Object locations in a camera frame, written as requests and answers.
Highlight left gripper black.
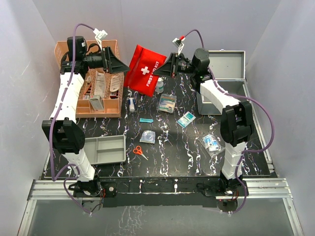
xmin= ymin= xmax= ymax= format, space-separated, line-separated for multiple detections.
xmin=83 ymin=47 xmax=130 ymax=74

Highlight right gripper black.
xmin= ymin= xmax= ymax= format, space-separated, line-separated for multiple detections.
xmin=153 ymin=53 xmax=197 ymax=78

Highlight red first aid kit pouch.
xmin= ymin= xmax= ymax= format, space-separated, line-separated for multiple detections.
xmin=124 ymin=45 xmax=166 ymax=97

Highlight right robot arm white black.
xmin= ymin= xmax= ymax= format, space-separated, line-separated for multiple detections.
xmin=153 ymin=48 xmax=254 ymax=195

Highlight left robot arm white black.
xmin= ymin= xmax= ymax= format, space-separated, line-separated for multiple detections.
xmin=42 ymin=36 xmax=129 ymax=196

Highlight white medicine box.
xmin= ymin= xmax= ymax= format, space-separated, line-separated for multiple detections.
xmin=89 ymin=95 xmax=104 ymax=112

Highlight white oval barcode package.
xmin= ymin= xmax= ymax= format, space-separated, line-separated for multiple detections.
xmin=110 ymin=74 xmax=120 ymax=92

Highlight white bottle white cap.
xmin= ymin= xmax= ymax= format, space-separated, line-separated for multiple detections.
xmin=155 ymin=77 xmax=164 ymax=93

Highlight white paper packet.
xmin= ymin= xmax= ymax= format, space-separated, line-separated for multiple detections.
xmin=94 ymin=71 xmax=106 ymax=98

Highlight red white small box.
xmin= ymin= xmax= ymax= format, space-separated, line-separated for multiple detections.
xmin=110 ymin=91 xmax=119 ymax=99

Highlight orange plastic file organizer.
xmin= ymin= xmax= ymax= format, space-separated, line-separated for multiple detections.
xmin=54 ymin=39 xmax=125 ymax=118

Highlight gauze pack clear wrapper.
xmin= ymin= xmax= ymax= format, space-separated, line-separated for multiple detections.
xmin=157 ymin=93 xmax=177 ymax=114

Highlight white blue bandage roll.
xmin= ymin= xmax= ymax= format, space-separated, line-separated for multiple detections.
xmin=128 ymin=97 xmax=135 ymax=112

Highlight white teal sachet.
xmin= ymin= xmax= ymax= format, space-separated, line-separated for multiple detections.
xmin=177 ymin=112 xmax=196 ymax=128

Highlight grey metal case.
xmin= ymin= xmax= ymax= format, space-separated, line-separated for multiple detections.
xmin=196 ymin=50 xmax=252 ymax=116

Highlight teal wipe packet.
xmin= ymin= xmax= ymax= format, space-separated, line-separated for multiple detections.
xmin=139 ymin=118 xmax=154 ymax=123

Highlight blue item clear bag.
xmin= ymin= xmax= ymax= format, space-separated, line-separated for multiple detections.
xmin=140 ymin=130 xmax=156 ymax=144

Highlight grey plastic divided tray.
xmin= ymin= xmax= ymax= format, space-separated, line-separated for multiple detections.
xmin=84 ymin=135 xmax=126 ymax=165

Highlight clear bag white blue items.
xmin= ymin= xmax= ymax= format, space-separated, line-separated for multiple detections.
xmin=201 ymin=134 xmax=225 ymax=156

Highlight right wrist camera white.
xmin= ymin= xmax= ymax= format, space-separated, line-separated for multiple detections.
xmin=172 ymin=35 xmax=185 ymax=54

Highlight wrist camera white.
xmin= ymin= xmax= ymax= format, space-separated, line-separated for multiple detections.
xmin=93 ymin=28 xmax=108 ymax=49
xmin=172 ymin=35 xmax=185 ymax=54

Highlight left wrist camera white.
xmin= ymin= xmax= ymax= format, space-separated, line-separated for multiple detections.
xmin=93 ymin=28 xmax=108 ymax=49

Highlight orange handled scissors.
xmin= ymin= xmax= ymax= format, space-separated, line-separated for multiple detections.
xmin=133 ymin=146 xmax=148 ymax=160

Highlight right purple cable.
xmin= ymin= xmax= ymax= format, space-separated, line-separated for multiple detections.
xmin=183 ymin=29 xmax=276 ymax=214

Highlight aluminium frame rail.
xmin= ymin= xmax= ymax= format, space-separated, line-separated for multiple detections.
xmin=18 ymin=178 xmax=304 ymax=236

